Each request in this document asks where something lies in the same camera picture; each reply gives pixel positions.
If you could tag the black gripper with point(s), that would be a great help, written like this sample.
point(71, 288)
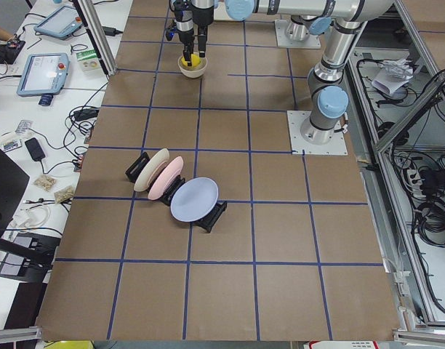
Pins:
point(202, 17)

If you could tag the pink plate in rack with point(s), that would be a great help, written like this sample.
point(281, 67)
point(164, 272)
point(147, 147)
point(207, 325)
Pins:
point(165, 179)

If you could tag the aluminium frame post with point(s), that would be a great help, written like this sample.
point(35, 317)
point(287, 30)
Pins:
point(89, 17)

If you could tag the blue teach pendant near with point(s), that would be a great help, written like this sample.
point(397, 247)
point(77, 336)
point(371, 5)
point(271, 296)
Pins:
point(43, 74)

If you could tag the blue teach pendant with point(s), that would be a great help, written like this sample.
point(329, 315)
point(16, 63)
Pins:
point(60, 24)
point(43, 74)

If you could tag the green white carton box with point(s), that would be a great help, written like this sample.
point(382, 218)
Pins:
point(88, 60)

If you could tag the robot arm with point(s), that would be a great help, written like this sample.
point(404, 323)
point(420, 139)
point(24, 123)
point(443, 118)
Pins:
point(330, 101)
point(280, 11)

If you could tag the black dish rack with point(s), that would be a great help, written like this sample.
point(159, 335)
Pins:
point(207, 222)

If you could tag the yellow lemon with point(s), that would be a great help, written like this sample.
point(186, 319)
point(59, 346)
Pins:
point(194, 61)

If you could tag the cream white bowl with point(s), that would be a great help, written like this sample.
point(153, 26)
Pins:
point(196, 69)

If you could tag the light blue plate in rack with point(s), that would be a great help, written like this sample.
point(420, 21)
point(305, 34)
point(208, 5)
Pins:
point(194, 199)

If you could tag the cream plate in rack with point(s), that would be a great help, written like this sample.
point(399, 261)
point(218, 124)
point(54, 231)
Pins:
point(151, 170)

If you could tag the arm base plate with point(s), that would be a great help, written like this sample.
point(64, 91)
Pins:
point(305, 139)
point(293, 33)

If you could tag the blue teach pendant far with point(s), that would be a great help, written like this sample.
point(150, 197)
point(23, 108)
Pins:
point(60, 24)

